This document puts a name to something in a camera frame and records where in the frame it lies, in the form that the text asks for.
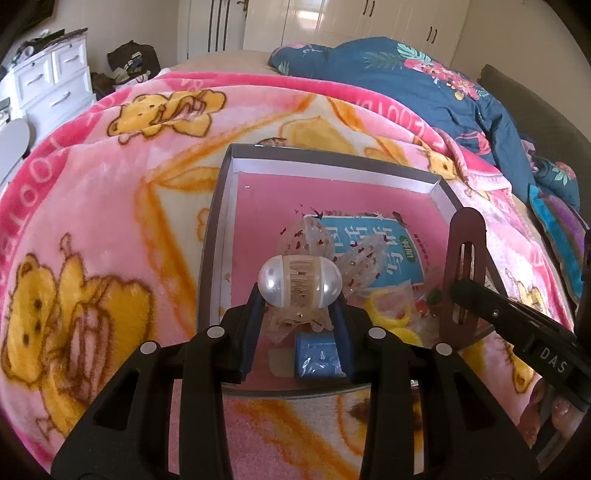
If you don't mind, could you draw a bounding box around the white wardrobe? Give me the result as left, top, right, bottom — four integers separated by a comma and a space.
242, 0, 472, 72

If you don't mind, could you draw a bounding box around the dark bag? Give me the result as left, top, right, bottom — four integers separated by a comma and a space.
106, 41, 160, 79

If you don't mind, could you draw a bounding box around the clutter on drawer chest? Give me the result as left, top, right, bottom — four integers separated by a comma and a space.
11, 28, 88, 61

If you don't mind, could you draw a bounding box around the white chair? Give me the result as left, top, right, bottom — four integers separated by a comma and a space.
0, 117, 38, 185

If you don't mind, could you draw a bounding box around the pink bear printed blanket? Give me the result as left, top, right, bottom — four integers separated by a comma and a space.
0, 69, 578, 480

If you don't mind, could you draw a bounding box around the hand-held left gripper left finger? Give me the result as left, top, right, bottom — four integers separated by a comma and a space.
51, 281, 266, 480

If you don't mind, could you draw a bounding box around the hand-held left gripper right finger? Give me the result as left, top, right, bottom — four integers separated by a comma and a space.
332, 295, 541, 480

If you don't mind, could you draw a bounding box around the yellow hair tie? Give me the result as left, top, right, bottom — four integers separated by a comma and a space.
366, 287, 414, 328

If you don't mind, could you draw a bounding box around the transparent speckled bow hair clip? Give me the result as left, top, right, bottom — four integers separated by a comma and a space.
277, 215, 393, 296

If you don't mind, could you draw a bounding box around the pile of clothes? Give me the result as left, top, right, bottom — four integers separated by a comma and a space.
90, 69, 162, 90

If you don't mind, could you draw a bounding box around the white door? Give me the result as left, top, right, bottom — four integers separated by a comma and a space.
187, 0, 245, 61

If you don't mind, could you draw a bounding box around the blue packet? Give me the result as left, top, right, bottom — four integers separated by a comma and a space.
294, 331, 347, 379

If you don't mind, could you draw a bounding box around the striped purple and blue pillow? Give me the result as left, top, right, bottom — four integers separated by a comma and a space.
529, 185, 591, 305

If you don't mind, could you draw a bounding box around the blue floral quilt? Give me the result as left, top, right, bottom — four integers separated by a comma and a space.
268, 37, 580, 208

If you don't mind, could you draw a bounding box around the brown snap hair clip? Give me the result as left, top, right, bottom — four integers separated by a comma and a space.
438, 207, 489, 354

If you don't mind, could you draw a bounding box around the grey box with pink lining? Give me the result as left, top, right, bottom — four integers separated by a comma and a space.
196, 143, 504, 400

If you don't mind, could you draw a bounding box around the white drawer chest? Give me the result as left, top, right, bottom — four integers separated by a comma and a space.
0, 28, 98, 134

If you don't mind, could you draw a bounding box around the beige bed sheet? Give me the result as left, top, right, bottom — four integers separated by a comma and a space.
175, 48, 278, 77

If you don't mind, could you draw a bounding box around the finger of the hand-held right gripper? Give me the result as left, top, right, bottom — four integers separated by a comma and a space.
450, 278, 591, 411

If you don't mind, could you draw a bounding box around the pearl hair claw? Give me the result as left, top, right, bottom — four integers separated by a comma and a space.
257, 253, 345, 344

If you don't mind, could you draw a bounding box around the clear bag of red earrings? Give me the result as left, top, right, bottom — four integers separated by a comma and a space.
402, 281, 446, 333

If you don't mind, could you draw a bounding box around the grey headboard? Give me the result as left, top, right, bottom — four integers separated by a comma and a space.
478, 65, 591, 195

